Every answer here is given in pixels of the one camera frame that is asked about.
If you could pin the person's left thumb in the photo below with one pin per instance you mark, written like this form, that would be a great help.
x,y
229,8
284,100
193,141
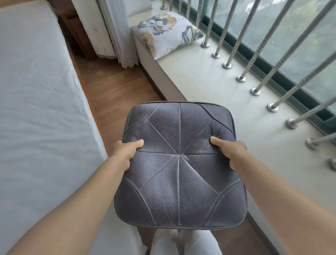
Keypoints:
x,y
135,145

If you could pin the person's left forearm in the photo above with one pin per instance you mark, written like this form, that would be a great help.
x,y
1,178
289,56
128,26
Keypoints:
x,y
78,210

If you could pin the grey leather seat cushion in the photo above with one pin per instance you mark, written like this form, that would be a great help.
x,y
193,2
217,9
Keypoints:
x,y
178,184

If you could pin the cream stone window sill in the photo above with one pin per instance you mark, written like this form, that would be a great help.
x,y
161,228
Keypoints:
x,y
210,78

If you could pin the person's white trousers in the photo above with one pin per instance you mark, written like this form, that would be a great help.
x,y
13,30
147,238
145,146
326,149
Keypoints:
x,y
189,243

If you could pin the person's right forearm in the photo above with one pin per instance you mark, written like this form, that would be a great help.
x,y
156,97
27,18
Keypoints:
x,y
283,210

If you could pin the person's right hand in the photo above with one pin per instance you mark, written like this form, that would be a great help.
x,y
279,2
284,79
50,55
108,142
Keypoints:
x,y
235,153

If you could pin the floral print pillow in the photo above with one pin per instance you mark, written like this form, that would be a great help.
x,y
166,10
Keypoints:
x,y
165,32

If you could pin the dark green window frame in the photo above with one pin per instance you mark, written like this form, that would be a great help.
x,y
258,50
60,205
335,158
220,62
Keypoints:
x,y
265,69

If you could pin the white sheer curtain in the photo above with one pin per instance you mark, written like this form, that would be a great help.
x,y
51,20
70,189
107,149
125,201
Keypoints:
x,y
126,31

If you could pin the row of metal railing bars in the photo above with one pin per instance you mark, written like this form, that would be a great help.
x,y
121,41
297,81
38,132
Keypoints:
x,y
258,50

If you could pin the brown wooden cabinet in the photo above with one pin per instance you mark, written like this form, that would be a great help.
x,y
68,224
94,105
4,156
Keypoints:
x,y
76,31

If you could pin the person's left hand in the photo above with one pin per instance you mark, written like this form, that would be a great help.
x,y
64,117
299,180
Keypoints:
x,y
123,151

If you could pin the person's right thumb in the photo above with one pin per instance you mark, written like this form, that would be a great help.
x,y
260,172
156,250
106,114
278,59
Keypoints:
x,y
219,143

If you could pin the bed with white sheet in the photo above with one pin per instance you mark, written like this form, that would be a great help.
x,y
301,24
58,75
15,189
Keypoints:
x,y
39,118

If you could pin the white lace-edged cloth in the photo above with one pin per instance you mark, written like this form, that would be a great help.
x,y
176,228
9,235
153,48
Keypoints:
x,y
91,29

